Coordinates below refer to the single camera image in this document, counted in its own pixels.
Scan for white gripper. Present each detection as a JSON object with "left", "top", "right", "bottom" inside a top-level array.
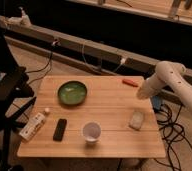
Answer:
[{"left": 136, "top": 74, "right": 163, "bottom": 99}]

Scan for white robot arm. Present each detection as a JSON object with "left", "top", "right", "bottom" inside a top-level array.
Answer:
[{"left": 137, "top": 61, "right": 192, "bottom": 114}]

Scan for blue object under table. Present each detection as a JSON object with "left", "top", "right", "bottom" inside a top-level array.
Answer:
[{"left": 151, "top": 96, "right": 162, "bottom": 111}]

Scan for long wooden beam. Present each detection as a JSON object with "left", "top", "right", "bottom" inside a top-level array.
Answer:
[{"left": 0, "top": 14, "right": 192, "bottom": 101}]

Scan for pale sponge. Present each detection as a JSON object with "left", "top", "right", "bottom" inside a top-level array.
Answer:
[{"left": 129, "top": 111, "right": 144, "bottom": 130}]

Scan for wooden table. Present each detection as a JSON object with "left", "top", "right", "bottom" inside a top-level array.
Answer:
[{"left": 17, "top": 76, "right": 166, "bottom": 158}]

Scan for green bowl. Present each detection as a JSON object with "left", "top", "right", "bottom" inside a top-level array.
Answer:
[{"left": 57, "top": 81, "right": 87, "bottom": 106}]

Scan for black remote control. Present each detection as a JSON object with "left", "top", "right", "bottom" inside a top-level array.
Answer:
[{"left": 53, "top": 119, "right": 67, "bottom": 141}]

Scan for black chair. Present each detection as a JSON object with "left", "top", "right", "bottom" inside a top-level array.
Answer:
[{"left": 0, "top": 28, "right": 36, "bottom": 171}]

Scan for white object on beam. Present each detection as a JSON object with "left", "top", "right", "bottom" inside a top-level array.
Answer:
[{"left": 7, "top": 7, "right": 32, "bottom": 27}]

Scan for white hanging cable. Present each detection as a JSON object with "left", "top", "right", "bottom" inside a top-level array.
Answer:
[{"left": 80, "top": 39, "right": 127, "bottom": 74}]

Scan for black floor cables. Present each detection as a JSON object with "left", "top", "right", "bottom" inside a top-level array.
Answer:
[{"left": 154, "top": 103, "right": 192, "bottom": 171}]

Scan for black hanging cable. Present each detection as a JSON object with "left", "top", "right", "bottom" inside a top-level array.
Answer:
[{"left": 24, "top": 39, "right": 61, "bottom": 84}]

